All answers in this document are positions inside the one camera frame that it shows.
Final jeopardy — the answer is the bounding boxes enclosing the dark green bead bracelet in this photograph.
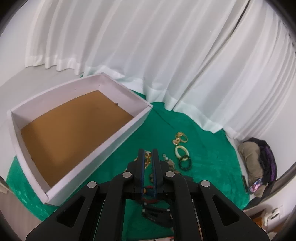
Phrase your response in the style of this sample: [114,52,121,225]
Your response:
[178,154,193,171]

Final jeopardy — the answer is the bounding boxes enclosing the red bead bracelet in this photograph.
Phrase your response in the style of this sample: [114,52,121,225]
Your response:
[141,185,160,205]

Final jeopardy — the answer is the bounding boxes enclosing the silver chain necklace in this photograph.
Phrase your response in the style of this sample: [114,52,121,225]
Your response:
[162,153,180,174]

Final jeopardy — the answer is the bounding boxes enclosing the white jade bangle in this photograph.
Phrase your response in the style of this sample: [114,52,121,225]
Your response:
[174,145,190,159]

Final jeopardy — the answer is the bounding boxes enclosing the green velvet cloth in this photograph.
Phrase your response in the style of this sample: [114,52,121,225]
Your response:
[6,102,249,240]

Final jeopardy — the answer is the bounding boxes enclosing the smartphone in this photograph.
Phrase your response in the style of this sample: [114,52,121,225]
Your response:
[248,178,263,194]

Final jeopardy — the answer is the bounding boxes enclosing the gold bangle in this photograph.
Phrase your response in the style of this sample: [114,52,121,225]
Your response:
[177,132,188,143]

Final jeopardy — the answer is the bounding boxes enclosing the purple black bag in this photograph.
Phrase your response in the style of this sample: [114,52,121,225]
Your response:
[248,138,277,187]

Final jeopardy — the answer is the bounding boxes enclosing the white cardboard box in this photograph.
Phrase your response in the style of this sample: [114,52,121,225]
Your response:
[7,73,152,206]

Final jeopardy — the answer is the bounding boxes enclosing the white curtain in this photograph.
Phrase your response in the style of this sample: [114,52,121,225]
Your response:
[25,1,295,140]

